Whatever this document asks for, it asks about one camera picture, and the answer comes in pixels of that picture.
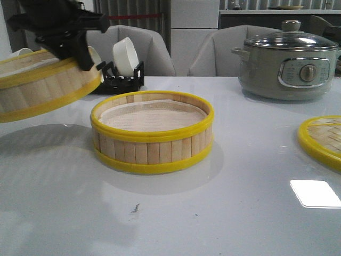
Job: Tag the glass pot lid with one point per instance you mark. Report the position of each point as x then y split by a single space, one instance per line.
290 37

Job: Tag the red barrier tape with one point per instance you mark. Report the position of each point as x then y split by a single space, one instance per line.
138 16

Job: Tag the bamboo steamer tray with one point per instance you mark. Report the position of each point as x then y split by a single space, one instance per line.
152 152
36 83

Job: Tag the right grey chair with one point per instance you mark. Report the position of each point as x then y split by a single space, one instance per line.
214 57

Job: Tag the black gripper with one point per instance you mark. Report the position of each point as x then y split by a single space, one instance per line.
62 21

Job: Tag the white steamer liner cloth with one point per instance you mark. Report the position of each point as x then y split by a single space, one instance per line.
152 116

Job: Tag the black bowl rack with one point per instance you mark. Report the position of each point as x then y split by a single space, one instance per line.
114 84

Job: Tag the grey electric cooking pot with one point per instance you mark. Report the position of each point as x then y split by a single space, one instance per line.
286 75

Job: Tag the white bowl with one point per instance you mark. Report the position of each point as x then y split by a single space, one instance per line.
23 51
125 57
94 55

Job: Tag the left grey chair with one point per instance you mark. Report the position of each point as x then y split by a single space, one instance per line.
149 46

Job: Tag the grey chair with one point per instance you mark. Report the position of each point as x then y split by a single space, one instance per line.
149 46
214 57

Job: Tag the woven bamboo steamer lid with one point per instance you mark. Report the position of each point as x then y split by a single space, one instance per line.
319 137

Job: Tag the white cabinet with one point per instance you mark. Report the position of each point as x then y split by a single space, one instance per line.
190 23

